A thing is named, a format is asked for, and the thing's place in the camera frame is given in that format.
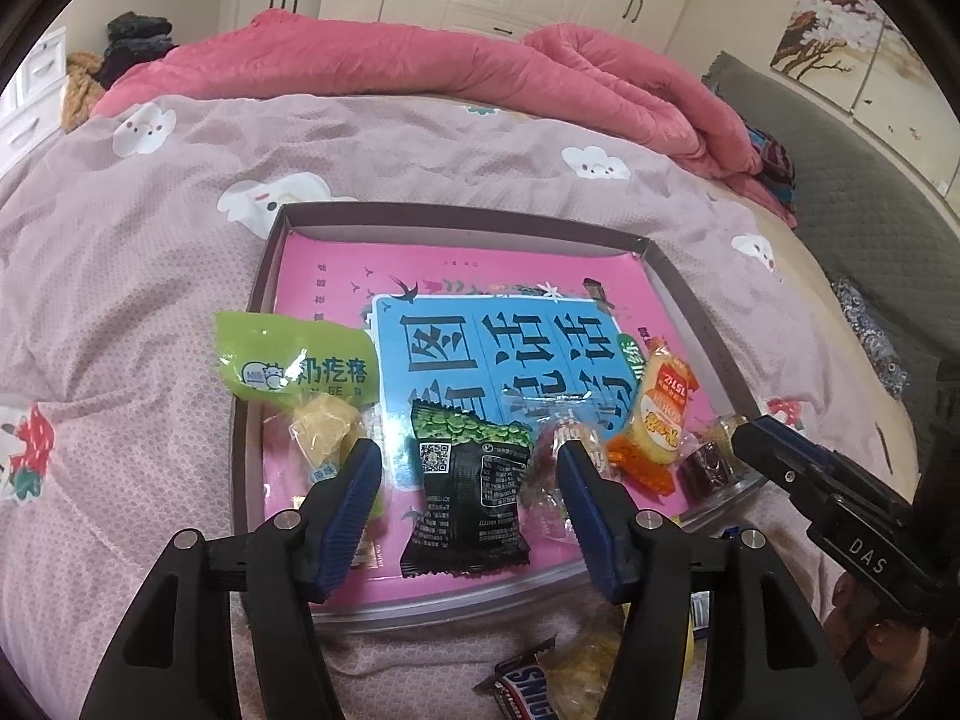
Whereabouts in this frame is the clear packet oat cookie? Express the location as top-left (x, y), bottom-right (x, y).
top-left (537, 606), bottom-right (625, 720)

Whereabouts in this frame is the dark brown candy packet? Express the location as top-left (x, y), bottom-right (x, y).
top-left (677, 440), bottom-right (737, 502)

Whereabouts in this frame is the clear packet yellow cake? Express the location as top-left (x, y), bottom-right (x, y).
top-left (704, 415), bottom-right (748, 458)

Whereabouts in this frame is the orange rice cracker packet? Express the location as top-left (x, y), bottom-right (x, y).
top-left (607, 338), bottom-right (700, 497)

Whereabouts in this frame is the Snickers chocolate bar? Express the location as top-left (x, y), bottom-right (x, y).
top-left (473, 637), bottom-right (558, 720)

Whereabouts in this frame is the clear packet red candy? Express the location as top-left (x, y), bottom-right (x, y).
top-left (520, 411), bottom-right (620, 545)

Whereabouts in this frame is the green milk cheese snack packet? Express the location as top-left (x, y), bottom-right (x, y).
top-left (215, 312), bottom-right (379, 525)

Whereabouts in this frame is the black green pea packet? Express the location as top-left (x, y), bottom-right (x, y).
top-left (400, 400), bottom-right (534, 578)

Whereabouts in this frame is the blue foil biscuit packet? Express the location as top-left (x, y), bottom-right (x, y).
top-left (690, 592), bottom-right (711, 639)

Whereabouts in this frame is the yellow Alpenliebe candy packet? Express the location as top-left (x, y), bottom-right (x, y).
top-left (682, 610), bottom-right (697, 681)

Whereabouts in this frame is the person's right hand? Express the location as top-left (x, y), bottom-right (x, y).
top-left (823, 574), bottom-right (929, 718)

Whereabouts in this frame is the patterned grey pillow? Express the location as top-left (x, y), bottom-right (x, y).
top-left (830, 277), bottom-right (908, 400)

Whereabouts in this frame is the dark shallow cardboard box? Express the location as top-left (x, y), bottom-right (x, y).
top-left (249, 202), bottom-right (758, 634)

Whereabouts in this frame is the grey padded headboard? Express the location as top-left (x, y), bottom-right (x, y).
top-left (703, 49), bottom-right (960, 467)

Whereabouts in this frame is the striped dark garment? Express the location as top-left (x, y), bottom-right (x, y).
top-left (747, 124), bottom-right (796, 213)

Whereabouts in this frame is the mauve patterned bed sheet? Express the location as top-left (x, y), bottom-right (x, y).
top-left (2, 96), bottom-right (918, 718)

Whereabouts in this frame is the pink children's book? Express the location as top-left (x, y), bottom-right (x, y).
top-left (265, 231), bottom-right (726, 629)

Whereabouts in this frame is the pink quilted duvet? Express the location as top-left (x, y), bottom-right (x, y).
top-left (93, 8), bottom-right (796, 224)

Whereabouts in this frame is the white drawer cabinet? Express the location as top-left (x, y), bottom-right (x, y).
top-left (0, 26), bottom-right (67, 174)

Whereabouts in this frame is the tan knitted blanket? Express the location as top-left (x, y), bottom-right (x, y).
top-left (62, 50), bottom-right (104, 132)

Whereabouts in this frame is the dark folded clothes pile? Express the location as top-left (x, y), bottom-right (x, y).
top-left (94, 11), bottom-right (176, 89)

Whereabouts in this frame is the tree wall painting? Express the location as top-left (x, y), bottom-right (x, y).
top-left (770, 0), bottom-right (895, 114)

